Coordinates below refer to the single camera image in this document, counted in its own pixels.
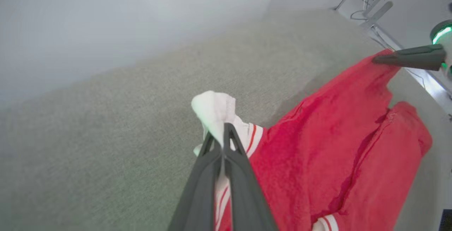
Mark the dark box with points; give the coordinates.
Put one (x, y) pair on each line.
(447, 220)

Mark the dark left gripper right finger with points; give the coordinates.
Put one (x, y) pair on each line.
(247, 199)

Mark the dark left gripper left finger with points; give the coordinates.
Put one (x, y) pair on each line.
(197, 195)

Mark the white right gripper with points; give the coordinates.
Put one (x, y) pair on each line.
(447, 40)

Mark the white desk frame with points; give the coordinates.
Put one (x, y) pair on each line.
(409, 8)

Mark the red and white jersey garment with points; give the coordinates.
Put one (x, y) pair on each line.
(317, 146)

